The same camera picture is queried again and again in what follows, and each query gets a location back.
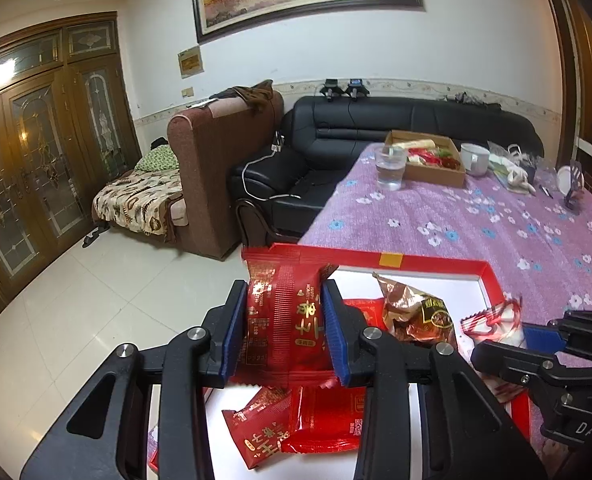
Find clear plastic bag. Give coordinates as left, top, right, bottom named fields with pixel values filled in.
left=487, top=141, right=533, bottom=181

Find dark wooden door frame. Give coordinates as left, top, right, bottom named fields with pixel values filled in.
left=538, top=0, right=592, bottom=163

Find small wall calendar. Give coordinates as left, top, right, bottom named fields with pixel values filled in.
left=178, top=45, right=205, bottom=79

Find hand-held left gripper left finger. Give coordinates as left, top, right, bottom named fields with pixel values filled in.
left=20, top=279, right=248, bottom=480

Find red white heart snack packet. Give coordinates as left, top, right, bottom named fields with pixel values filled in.
left=462, top=297, right=527, bottom=406

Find white cloth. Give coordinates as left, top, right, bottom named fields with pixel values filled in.
left=506, top=165, right=538, bottom=194

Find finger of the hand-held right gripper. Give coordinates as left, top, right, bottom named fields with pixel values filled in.
left=522, top=309, right=592, bottom=362
left=470, top=340, right=585, bottom=397

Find wooden glass-panel doors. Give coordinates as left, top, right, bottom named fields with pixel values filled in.
left=0, top=10, right=142, bottom=332

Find black slippers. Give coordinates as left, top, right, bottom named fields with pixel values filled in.
left=82, top=227, right=109, bottom=249

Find purple floral tablecloth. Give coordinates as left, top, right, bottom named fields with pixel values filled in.
left=298, top=142, right=592, bottom=461

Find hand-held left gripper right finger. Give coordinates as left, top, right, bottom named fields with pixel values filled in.
left=322, top=278, right=547, bottom=480

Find green pillow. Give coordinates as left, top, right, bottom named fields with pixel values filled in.
left=134, top=144, right=179, bottom=174

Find red-rimmed white tray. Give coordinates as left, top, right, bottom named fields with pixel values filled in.
left=148, top=242, right=534, bottom=480

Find cardboard box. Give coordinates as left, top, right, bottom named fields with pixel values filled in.
left=384, top=130, right=467, bottom=189

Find patterned blanket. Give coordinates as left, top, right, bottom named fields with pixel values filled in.
left=92, top=166, right=185, bottom=237

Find brown gold snack packet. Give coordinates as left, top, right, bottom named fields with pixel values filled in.
left=372, top=272, right=458, bottom=349

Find clear glass cup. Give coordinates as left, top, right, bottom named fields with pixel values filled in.
left=374, top=147, right=408, bottom=191

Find pile of wrapped candies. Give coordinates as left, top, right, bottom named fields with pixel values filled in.
left=393, top=139, right=462, bottom=169

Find black leather sofa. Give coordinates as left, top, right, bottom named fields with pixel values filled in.
left=229, top=95, right=545, bottom=247

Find brown armchair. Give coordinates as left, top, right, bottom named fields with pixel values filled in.
left=167, top=89, right=285, bottom=261

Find white charging cable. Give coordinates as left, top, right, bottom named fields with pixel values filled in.
left=242, top=130, right=297, bottom=202

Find brown garment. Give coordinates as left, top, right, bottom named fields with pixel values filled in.
left=210, top=80, right=277, bottom=109

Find white mug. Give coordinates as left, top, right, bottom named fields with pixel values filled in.
left=459, top=143, right=492, bottom=177

